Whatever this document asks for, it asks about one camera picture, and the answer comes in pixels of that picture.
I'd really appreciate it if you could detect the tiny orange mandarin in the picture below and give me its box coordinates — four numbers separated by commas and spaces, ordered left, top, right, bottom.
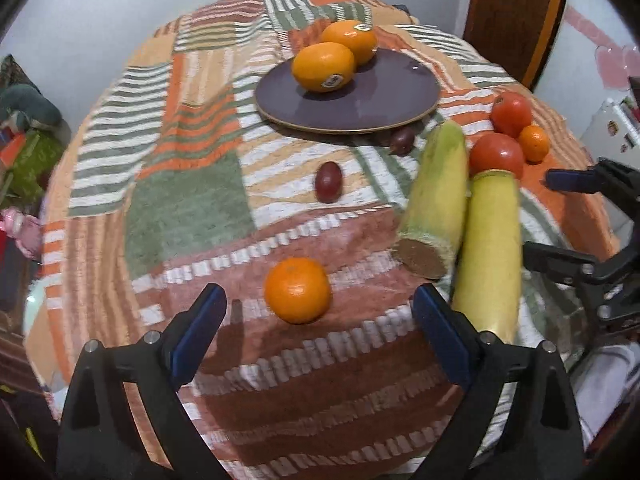
517, 124, 551, 163

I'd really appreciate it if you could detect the small orange mandarin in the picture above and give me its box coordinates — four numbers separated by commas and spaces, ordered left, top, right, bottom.
263, 257, 333, 325

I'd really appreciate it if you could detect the white cloth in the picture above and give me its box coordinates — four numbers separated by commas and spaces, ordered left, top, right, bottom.
570, 340, 640, 441

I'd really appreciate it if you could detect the pink toy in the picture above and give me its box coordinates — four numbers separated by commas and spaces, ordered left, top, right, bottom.
0, 207, 43, 261

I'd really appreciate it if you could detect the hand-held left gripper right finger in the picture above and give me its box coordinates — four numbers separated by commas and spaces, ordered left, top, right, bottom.
411, 283, 586, 480

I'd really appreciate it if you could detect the corn cob in yellow husk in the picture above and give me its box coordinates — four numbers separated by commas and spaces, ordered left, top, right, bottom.
451, 170, 523, 346

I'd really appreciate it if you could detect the corn cob in green husk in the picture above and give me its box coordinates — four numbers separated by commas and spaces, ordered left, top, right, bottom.
391, 120, 470, 281

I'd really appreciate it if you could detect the dark red plum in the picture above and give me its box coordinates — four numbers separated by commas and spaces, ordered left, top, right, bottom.
315, 161, 344, 204
389, 126, 418, 156

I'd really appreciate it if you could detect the green cloth pile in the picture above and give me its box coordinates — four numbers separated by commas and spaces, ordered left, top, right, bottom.
0, 55, 66, 201

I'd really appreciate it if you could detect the striped patchwork tablecloth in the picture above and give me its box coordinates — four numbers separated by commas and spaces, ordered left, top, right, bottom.
22, 0, 621, 480

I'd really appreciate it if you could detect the purple round plate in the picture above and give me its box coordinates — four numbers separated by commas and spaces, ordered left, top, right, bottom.
255, 47, 442, 135

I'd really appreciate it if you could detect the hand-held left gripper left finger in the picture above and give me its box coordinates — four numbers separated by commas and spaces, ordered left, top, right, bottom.
56, 283, 228, 480

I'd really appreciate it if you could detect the red tomato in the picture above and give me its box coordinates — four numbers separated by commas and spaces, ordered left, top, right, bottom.
490, 91, 533, 138
469, 132, 525, 181

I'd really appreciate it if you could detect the brown wooden chair back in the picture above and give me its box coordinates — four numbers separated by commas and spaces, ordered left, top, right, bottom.
462, 0, 573, 93

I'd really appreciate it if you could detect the large orange with sticker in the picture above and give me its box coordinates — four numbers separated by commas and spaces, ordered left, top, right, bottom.
291, 41, 357, 93
321, 20, 378, 66

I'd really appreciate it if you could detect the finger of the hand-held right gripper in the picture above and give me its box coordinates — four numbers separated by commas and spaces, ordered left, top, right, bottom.
545, 157, 640, 223
522, 241, 640, 301

